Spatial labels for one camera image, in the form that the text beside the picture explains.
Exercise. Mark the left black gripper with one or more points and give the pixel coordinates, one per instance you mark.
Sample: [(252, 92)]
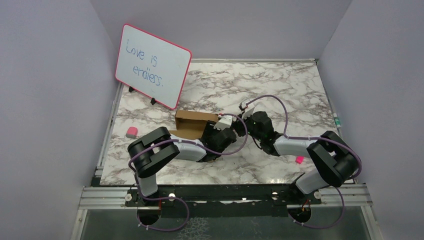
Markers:
[(208, 129)]

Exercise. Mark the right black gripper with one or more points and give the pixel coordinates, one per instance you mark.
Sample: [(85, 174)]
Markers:
[(238, 127)]

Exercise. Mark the brown cardboard box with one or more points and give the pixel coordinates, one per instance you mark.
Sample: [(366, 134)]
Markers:
[(191, 124)]

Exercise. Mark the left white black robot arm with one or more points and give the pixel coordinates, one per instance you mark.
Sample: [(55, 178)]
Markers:
[(151, 152)]

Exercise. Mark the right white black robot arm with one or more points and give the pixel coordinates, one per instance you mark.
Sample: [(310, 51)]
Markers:
[(334, 161)]

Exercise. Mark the green capped marker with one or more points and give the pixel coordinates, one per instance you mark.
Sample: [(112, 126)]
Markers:
[(336, 121)]

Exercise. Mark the pink eraser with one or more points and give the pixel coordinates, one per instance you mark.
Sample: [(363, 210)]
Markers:
[(132, 132)]

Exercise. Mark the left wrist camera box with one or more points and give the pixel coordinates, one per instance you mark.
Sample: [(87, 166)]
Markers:
[(224, 121)]

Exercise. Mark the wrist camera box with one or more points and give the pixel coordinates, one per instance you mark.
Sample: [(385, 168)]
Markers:
[(224, 121), (247, 109)]

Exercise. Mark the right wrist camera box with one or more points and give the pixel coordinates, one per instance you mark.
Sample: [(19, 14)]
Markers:
[(247, 109)]

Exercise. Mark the white board with pink frame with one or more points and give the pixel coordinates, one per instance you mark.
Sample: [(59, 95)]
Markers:
[(152, 65)]

